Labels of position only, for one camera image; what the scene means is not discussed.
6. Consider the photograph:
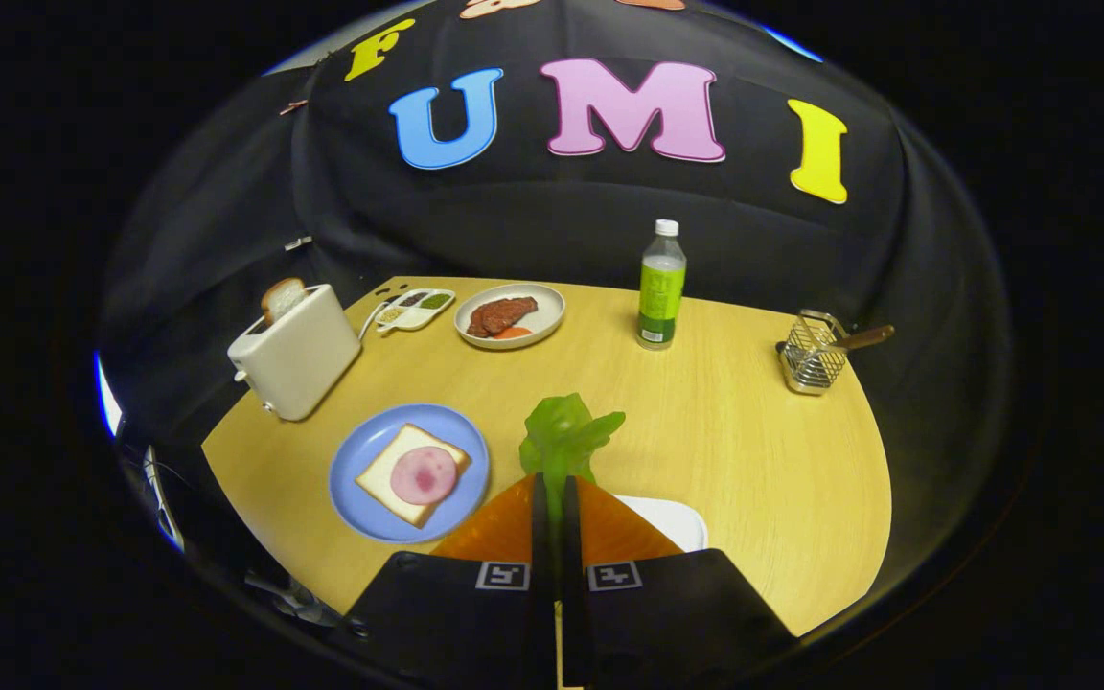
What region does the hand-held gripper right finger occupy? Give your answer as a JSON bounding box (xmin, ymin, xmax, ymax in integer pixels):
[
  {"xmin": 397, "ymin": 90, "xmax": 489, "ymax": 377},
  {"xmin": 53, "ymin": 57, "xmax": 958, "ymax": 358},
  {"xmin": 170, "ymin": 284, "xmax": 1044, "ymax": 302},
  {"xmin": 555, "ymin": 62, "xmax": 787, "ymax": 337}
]
[{"xmin": 562, "ymin": 474, "xmax": 799, "ymax": 690}]

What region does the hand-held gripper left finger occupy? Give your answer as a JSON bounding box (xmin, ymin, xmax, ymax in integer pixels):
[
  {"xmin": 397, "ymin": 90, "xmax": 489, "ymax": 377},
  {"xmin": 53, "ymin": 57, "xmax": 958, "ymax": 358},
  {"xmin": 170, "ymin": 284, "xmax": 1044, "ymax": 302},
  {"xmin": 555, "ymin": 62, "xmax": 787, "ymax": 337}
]
[{"xmin": 341, "ymin": 472, "xmax": 558, "ymax": 690}]

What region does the green lettuce leaf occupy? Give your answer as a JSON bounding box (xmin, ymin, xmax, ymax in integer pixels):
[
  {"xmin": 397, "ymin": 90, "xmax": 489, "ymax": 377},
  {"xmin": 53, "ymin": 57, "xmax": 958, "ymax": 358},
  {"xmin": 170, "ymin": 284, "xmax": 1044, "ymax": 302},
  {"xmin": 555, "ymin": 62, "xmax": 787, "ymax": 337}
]
[{"xmin": 519, "ymin": 393, "xmax": 627, "ymax": 523}]

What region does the toasted bread slice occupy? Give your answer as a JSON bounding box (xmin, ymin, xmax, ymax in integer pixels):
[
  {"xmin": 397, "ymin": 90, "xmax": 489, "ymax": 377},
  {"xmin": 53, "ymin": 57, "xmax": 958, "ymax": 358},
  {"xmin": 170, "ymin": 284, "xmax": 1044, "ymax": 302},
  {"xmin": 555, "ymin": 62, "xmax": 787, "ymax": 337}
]
[{"xmin": 261, "ymin": 277, "xmax": 309, "ymax": 325}]

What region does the square white plate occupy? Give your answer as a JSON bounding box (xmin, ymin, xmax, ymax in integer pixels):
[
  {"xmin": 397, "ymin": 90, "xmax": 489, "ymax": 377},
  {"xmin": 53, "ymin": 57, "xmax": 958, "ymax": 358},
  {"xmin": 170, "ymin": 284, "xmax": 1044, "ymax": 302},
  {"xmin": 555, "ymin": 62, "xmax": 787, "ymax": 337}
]
[{"xmin": 614, "ymin": 494, "xmax": 709, "ymax": 554}]

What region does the pink ham slice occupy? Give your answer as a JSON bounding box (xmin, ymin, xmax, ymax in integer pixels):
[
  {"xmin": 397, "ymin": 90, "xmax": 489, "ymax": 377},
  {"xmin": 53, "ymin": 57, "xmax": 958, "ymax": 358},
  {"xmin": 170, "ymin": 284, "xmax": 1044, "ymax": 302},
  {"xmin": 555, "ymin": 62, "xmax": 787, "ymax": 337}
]
[{"xmin": 389, "ymin": 446, "xmax": 459, "ymax": 506}]

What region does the white bread slice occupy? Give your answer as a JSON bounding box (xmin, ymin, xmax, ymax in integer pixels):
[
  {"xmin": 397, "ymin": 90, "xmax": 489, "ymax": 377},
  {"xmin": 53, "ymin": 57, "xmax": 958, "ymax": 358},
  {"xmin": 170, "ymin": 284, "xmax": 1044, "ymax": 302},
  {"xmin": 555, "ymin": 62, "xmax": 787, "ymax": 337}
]
[{"xmin": 355, "ymin": 423, "xmax": 472, "ymax": 529}]

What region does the blue plate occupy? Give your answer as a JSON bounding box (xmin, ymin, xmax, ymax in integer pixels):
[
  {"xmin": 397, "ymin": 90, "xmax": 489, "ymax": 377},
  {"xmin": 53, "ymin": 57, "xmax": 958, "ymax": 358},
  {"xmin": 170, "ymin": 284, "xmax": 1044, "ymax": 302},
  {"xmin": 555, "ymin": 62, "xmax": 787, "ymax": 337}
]
[{"xmin": 329, "ymin": 403, "xmax": 492, "ymax": 545}]

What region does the brown steak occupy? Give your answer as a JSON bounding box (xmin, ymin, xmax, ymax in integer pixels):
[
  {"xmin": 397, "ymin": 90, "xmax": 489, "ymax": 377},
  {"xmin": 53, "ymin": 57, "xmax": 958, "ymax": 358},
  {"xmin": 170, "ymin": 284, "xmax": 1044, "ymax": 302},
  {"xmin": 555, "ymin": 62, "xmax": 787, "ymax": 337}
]
[{"xmin": 467, "ymin": 296, "xmax": 540, "ymax": 338}]

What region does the round white plate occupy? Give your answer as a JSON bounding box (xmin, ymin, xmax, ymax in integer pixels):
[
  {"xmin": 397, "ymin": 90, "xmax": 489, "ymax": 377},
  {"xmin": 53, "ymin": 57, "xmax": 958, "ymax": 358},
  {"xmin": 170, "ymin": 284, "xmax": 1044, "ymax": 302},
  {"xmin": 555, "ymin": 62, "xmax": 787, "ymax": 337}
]
[{"xmin": 454, "ymin": 283, "xmax": 566, "ymax": 351}]

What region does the white divided bean dish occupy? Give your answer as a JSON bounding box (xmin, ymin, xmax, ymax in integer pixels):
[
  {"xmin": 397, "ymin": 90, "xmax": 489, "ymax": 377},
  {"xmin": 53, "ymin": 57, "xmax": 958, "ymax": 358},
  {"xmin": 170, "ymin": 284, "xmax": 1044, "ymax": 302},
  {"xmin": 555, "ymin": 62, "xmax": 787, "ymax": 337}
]
[{"xmin": 376, "ymin": 287, "xmax": 457, "ymax": 334}]

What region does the green label plastic bottle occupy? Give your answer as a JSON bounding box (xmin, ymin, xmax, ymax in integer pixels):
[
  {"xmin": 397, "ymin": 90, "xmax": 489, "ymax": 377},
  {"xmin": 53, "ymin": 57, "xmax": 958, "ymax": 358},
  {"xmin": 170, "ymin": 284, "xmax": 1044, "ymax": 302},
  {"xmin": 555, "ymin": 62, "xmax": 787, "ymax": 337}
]
[{"xmin": 636, "ymin": 219, "xmax": 688, "ymax": 352}]

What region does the white toaster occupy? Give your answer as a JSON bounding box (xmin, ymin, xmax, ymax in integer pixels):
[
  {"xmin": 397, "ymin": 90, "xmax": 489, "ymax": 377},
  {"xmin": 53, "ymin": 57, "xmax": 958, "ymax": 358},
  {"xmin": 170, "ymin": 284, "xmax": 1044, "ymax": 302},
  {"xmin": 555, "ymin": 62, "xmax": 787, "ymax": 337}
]
[{"xmin": 227, "ymin": 284, "xmax": 363, "ymax": 423}]

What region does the black backdrop cloth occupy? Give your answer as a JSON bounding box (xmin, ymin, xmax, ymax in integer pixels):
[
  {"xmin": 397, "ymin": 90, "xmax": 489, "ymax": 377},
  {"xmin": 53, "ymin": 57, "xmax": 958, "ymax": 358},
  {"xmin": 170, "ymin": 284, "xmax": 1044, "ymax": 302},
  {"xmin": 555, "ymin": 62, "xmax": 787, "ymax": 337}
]
[{"xmin": 97, "ymin": 0, "xmax": 1008, "ymax": 614}]

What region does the wire mesh utensil holder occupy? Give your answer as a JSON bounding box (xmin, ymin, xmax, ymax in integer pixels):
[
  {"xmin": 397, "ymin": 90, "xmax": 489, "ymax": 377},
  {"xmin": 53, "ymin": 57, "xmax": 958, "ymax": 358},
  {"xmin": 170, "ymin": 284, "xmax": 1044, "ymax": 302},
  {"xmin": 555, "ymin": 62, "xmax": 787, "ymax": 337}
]
[{"xmin": 778, "ymin": 309, "xmax": 850, "ymax": 396}]

